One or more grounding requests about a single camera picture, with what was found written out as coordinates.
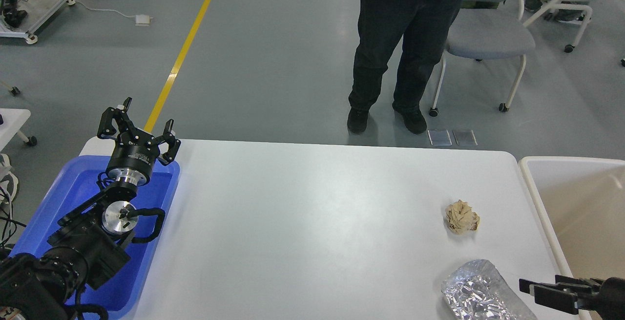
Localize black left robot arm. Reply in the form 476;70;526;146
1;98;181;320

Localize white side table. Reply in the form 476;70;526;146
0;108;38;150

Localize grey chair white frame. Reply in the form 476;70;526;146
428;0;535;117

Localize person in dark clothes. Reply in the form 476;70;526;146
347;0;463;134

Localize silver foil bag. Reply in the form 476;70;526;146
440;259;537;320

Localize crumpled beige paper ball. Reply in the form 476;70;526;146
445;199;480;235

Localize black cables at left edge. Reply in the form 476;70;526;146
0;154;27;250

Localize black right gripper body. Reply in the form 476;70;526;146
588;277;625;320

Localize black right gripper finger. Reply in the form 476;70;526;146
554;274;605;289
519;278;592;314

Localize white plastic bin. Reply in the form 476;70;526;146
518;156;625;320

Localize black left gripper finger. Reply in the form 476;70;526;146
148;118;181;166
97;97;136;140

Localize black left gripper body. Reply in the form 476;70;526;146
105;131;159;186

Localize floor plate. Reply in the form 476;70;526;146
453;130;478;146
428;129;452;147

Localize white power adapter with cable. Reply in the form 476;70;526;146
66;0;153;26

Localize right floor plate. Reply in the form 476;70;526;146
453;130;478;146

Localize left floor plate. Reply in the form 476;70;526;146
428;129;452;147

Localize blue plastic bin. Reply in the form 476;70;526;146
1;155;180;320

